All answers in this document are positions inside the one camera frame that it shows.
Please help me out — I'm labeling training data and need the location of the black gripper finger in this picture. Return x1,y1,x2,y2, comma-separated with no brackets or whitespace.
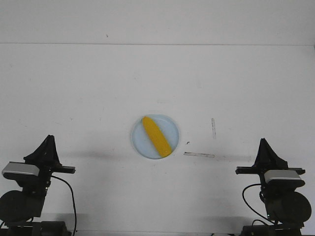
252,138,288,170
24,135,61,167

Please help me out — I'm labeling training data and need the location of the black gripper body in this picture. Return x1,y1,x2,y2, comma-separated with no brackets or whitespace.
235,167,306,175
36,165,76,194

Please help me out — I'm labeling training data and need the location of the light blue round plate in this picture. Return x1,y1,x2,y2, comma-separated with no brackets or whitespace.
131,114,180,159

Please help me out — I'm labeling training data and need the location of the yellow corn cob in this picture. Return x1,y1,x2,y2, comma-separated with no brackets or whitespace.
142,116,172,157

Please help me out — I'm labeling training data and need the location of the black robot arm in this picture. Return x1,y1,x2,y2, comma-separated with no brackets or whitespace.
0,135,76,236
235,138,312,236

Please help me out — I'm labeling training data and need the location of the vertical tape strip on table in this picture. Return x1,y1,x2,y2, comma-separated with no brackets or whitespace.
211,118,217,139

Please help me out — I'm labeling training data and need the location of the horizontal tape strip on table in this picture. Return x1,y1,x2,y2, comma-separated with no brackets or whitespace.
184,152,215,158

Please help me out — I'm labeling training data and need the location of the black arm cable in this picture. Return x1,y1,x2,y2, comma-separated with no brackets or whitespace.
242,184,274,224
51,176,77,234

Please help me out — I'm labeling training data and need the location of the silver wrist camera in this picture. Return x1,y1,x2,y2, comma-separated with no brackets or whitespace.
1,162,40,178
264,170,305,188

